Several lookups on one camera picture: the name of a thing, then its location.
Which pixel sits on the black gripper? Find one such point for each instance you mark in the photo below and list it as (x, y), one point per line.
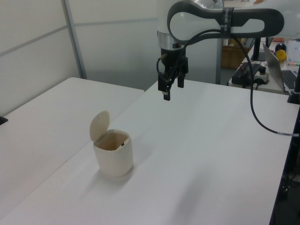
(173, 58)

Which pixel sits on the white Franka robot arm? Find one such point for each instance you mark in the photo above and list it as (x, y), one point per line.
(187, 21)

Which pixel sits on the small white lidded bin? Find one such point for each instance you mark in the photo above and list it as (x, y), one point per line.
(114, 161)

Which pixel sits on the cardboard box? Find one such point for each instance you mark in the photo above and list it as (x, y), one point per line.
(232, 57)

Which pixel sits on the black electronics box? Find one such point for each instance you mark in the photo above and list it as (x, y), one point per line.
(240, 75)

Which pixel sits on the grey emergency stop button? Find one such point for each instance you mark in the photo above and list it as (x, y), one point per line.
(262, 75)

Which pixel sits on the black monitor stand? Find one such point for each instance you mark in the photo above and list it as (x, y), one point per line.
(257, 50)

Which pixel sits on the silver laptop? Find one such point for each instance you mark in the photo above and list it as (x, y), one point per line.
(273, 65)

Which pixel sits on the yellow ball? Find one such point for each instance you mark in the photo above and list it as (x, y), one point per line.
(280, 55)

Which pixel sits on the dark blue ball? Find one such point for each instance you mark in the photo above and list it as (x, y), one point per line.
(281, 46)

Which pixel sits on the black clamped pole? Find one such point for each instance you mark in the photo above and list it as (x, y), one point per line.
(296, 91)

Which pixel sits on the white keyboard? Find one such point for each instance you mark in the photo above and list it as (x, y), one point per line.
(294, 50)

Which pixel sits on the grey partition post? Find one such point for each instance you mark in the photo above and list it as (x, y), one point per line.
(75, 42)

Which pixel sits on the black table frame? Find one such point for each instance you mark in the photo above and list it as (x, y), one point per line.
(289, 175)

